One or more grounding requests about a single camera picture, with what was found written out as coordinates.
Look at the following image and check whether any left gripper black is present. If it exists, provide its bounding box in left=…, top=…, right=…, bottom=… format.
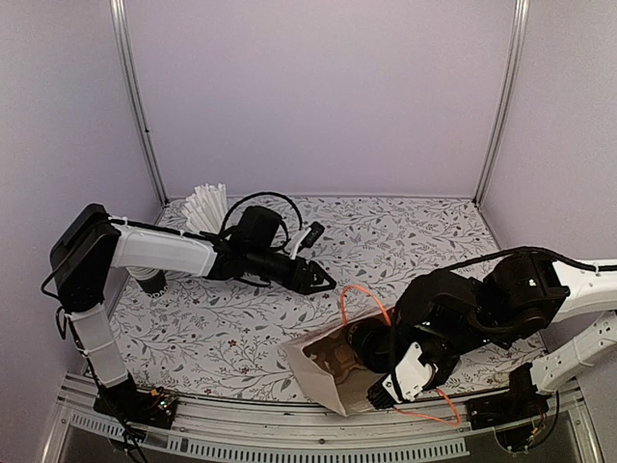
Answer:
left=248, top=247, right=337, bottom=296

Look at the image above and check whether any paper takeout bag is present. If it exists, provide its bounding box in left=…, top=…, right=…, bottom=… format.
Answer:
left=279, top=285, right=463, bottom=426

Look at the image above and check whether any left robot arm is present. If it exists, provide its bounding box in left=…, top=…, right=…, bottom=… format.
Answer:
left=44, top=204, right=336, bottom=419

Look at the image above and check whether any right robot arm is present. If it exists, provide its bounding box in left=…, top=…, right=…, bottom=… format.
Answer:
left=346, top=246, right=616, bottom=409

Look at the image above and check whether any floral table mat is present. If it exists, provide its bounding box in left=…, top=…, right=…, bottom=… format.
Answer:
left=94, top=195, right=550, bottom=404

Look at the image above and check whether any bundle of wrapped straws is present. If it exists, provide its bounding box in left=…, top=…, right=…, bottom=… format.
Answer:
left=181, top=183, right=228, bottom=233

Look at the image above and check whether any stack of paper cups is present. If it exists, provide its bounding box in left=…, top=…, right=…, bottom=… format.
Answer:
left=127, top=267, right=167, bottom=297

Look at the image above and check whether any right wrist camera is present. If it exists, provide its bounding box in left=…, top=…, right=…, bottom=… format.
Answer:
left=366, top=342, right=438, bottom=410

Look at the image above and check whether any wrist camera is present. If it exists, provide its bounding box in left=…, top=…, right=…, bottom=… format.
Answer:
left=285, top=222, right=325, bottom=259
left=366, top=342, right=438, bottom=410

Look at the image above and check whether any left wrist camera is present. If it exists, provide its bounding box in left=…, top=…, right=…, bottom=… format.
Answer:
left=285, top=222, right=325, bottom=259

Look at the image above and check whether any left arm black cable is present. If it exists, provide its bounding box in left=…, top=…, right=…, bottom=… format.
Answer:
left=219, top=191, right=308, bottom=242

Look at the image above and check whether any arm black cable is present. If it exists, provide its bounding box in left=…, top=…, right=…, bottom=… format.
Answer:
left=219, top=191, right=308, bottom=242
left=389, top=245, right=617, bottom=387

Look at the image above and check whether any front aluminium rail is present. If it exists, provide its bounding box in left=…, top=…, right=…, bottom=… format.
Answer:
left=37, top=374, right=608, bottom=462

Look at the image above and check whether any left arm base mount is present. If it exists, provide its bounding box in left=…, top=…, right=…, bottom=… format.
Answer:
left=94, top=385, right=178, bottom=429

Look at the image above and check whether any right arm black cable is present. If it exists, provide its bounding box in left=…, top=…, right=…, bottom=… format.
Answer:
left=389, top=245, right=617, bottom=387

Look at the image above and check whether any right aluminium frame post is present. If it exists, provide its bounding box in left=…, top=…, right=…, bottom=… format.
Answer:
left=472, top=0, right=530, bottom=209

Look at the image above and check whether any aluminium frame post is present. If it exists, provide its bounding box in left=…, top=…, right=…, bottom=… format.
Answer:
left=109, top=0, right=170, bottom=206
left=472, top=0, right=530, bottom=209

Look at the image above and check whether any left aluminium frame post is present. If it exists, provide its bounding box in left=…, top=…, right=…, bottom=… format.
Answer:
left=109, top=0, right=170, bottom=206

